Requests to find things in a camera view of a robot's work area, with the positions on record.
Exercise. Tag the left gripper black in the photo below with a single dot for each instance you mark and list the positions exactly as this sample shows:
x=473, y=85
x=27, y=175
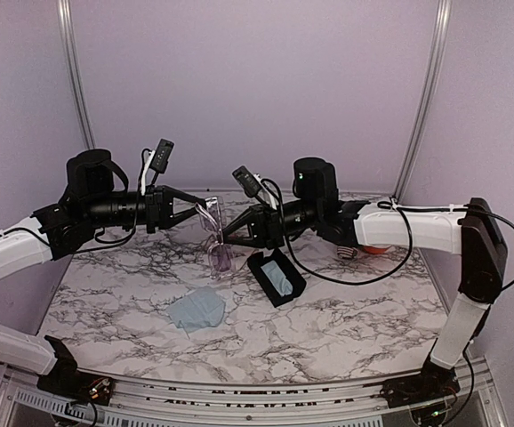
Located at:
x=162, y=195

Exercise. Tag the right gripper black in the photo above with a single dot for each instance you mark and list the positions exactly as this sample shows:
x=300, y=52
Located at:
x=269, y=230

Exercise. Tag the clear purple lens sunglasses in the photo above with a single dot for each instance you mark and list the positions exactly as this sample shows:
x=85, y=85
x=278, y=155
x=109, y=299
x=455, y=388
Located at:
x=219, y=254

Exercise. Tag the blue cleaning cloth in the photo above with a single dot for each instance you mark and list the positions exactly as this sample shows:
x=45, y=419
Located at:
x=200, y=309
x=277, y=278

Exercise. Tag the black glasses case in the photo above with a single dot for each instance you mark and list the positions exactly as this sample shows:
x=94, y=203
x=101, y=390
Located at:
x=255, y=261

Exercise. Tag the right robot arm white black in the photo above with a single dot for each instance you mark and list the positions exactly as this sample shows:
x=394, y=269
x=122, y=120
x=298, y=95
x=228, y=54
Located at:
x=469, y=231

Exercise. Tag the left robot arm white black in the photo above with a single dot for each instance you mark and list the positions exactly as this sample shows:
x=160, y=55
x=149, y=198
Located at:
x=97, y=197

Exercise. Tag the striped flag glasses pouch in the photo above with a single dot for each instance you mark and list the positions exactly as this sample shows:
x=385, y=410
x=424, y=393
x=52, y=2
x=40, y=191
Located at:
x=346, y=252

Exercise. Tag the orange white bowl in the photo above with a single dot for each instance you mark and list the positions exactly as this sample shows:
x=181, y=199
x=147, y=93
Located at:
x=376, y=249

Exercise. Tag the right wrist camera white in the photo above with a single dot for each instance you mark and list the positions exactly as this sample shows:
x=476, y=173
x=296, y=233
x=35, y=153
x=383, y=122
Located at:
x=253, y=187

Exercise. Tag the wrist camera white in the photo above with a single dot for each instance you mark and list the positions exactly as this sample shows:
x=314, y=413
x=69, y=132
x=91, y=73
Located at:
x=253, y=187
x=157, y=161

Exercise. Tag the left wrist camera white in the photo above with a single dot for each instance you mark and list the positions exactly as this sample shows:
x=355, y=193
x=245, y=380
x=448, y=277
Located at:
x=157, y=161

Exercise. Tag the left aluminium frame post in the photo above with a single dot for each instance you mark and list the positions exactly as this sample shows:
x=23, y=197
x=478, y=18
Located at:
x=68, y=39

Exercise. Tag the aluminium frame post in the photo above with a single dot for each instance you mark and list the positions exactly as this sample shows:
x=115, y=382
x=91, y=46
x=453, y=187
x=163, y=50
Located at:
x=68, y=39
x=429, y=87

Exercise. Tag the front aluminium rail base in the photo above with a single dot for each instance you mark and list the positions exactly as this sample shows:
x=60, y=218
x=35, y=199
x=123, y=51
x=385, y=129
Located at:
x=383, y=400

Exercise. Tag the right aluminium frame post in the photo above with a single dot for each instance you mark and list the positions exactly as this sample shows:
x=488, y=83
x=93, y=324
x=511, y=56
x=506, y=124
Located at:
x=429, y=87

